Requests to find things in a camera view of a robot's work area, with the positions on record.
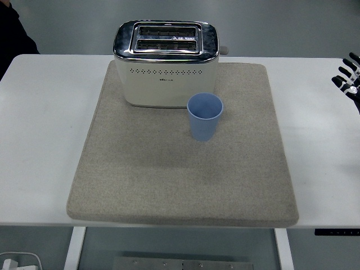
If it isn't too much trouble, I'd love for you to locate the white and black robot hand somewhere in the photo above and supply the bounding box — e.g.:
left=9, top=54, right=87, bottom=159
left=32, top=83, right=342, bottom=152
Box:
left=331, top=52, right=360, bottom=115

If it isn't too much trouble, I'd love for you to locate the blue ribbed plastic cup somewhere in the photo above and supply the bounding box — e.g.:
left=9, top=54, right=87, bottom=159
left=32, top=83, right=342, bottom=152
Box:
left=187, top=93, right=224, bottom=142

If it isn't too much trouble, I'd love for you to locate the black table control panel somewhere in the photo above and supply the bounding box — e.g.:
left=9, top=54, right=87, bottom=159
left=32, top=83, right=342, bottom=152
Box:
left=314, top=228, right=360, bottom=236

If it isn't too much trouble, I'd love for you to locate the white table leg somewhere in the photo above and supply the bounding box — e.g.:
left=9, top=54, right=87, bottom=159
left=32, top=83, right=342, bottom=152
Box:
left=274, top=228, right=295, bottom=270
left=62, top=226, right=87, bottom=270

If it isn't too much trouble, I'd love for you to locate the cream and chrome toaster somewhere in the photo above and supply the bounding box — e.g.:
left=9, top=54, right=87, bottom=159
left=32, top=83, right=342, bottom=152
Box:
left=112, top=20, right=230, bottom=109

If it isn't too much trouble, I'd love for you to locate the beige fabric mat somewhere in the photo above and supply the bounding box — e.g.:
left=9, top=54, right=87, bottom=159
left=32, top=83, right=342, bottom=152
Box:
left=65, top=61, right=299, bottom=226

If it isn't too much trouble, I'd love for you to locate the grey metal plate with screws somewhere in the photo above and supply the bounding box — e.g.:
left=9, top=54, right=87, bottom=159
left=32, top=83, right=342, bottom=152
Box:
left=112, top=256, right=254, bottom=270

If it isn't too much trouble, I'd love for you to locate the person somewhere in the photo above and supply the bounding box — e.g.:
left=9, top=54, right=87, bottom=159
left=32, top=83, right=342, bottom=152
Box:
left=0, top=0, right=40, bottom=81

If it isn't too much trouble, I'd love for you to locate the white rounded tray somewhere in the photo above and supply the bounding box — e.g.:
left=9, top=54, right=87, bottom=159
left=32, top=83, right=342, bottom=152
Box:
left=0, top=251, right=43, bottom=270

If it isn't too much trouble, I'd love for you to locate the small white block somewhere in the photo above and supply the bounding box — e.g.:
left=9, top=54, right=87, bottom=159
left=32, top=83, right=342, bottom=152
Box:
left=1, top=259, right=19, bottom=270

